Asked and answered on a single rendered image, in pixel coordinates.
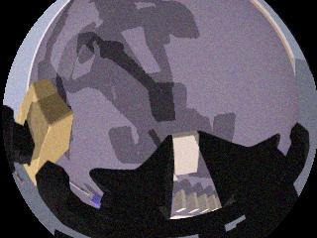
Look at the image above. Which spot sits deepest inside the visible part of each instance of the blue block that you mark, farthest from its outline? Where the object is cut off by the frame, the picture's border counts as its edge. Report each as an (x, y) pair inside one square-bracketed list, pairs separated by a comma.
[(96, 199)]

